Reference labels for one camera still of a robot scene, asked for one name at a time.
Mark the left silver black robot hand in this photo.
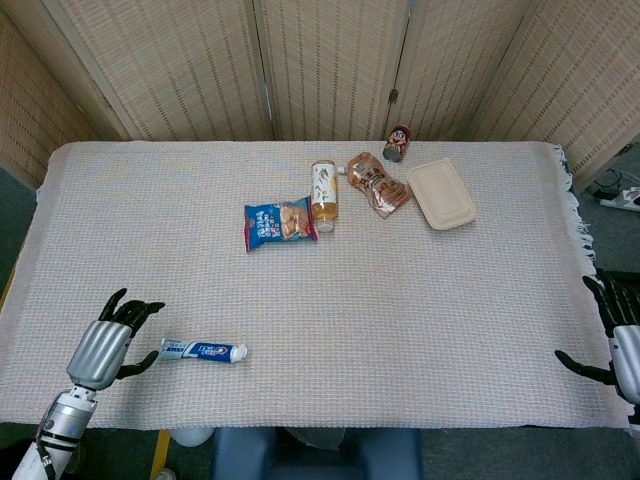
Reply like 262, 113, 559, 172
66, 288, 166, 391

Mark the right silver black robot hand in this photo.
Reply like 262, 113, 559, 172
553, 269, 640, 406

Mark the blue white toothpaste tube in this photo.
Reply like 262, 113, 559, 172
159, 337, 250, 365

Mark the yellow table leg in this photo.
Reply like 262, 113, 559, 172
149, 429, 172, 480

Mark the white power strip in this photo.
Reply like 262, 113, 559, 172
598, 186, 640, 212

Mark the blue biscuit snack bag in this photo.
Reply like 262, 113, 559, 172
243, 195, 320, 253

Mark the blue padded seat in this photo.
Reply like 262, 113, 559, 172
209, 427, 424, 480

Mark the beige lidded lunch box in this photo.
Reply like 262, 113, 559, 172
407, 157, 477, 232

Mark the pale woven tablecloth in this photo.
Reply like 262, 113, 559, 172
0, 140, 632, 431

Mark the orange drink plastic bottle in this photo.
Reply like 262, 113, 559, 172
310, 160, 340, 234

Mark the brown spouted snack pouch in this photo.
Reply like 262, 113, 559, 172
335, 152, 413, 219

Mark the woven folding screen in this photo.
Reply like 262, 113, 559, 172
0, 0, 640, 194

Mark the red cartoon drink can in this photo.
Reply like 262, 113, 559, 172
382, 124, 411, 164

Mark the black power cable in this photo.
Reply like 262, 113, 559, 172
588, 168, 632, 199

